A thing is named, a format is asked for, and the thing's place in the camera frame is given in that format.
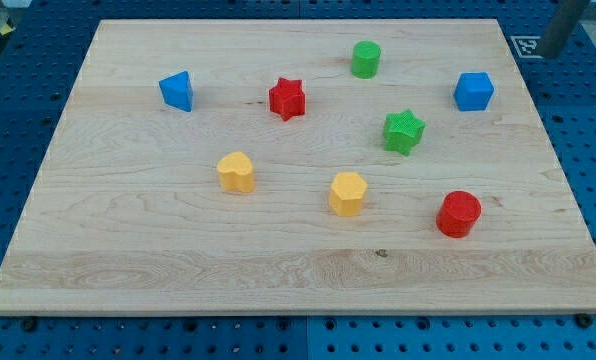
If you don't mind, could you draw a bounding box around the red star block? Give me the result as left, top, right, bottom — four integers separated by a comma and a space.
269, 77, 306, 121

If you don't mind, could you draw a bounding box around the green star block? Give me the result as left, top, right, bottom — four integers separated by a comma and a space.
383, 109, 426, 156

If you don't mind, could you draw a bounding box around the blue cube block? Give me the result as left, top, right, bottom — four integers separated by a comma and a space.
453, 72, 495, 111

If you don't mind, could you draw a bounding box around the light wooden board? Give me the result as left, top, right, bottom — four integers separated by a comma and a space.
0, 19, 596, 316

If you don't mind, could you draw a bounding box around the yellow hexagon block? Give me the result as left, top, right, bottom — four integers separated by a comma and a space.
329, 172, 368, 217

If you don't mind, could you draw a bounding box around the yellow heart block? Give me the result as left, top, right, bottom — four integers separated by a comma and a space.
216, 151, 255, 193

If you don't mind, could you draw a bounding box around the green cylinder block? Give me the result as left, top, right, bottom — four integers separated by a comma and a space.
351, 40, 381, 79

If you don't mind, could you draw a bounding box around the blue triangle block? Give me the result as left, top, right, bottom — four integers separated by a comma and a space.
158, 71, 193, 112

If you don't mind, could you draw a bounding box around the red cylinder block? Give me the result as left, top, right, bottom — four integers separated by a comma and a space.
436, 190, 482, 238

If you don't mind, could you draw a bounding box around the black white fiducial marker tag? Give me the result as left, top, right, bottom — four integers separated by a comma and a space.
510, 35, 540, 59

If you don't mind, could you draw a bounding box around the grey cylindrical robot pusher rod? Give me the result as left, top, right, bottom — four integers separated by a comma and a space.
536, 0, 590, 59

